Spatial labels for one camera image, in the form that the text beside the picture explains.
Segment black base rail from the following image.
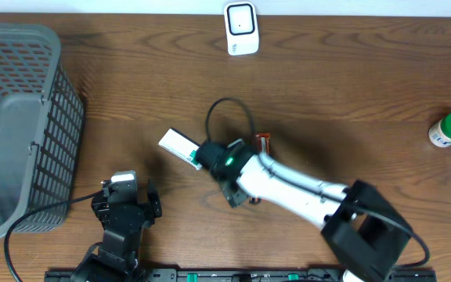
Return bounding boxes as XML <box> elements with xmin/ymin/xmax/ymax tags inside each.
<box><xmin>45</xmin><ymin>267</ymin><xmax>438</xmax><ymax>282</ymax></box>

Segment green lid jar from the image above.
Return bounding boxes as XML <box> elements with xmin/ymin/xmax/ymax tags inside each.
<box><xmin>428</xmin><ymin>114</ymin><xmax>451</xmax><ymax>148</ymax></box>

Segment white green box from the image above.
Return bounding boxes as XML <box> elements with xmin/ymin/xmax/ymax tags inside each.
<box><xmin>158</xmin><ymin>128</ymin><xmax>202</xmax><ymax>171</ymax></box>

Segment grey plastic basket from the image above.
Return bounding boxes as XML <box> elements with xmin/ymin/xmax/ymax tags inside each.
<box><xmin>0</xmin><ymin>23</ymin><xmax>85</xmax><ymax>239</ymax></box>

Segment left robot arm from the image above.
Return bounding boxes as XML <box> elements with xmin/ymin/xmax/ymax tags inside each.
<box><xmin>70</xmin><ymin>180</ymin><xmax>162</xmax><ymax>282</ymax></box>

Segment white barcode scanner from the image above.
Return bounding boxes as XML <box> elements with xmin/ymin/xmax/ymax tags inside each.
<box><xmin>224</xmin><ymin>1</ymin><xmax>260</xmax><ymax>56</ymax></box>

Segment orange chocolate bar wrapper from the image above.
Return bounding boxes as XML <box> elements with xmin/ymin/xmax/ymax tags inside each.
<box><xmin>255</xmin><ymin>132</ymin><xmax>270</xmax><ymax>154</ymax></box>

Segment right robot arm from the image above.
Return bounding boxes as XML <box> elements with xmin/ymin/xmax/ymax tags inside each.
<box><xmin>195</xmin><ymin>140</ymin><xmax>412</xmax><ymax>281</ymax></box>

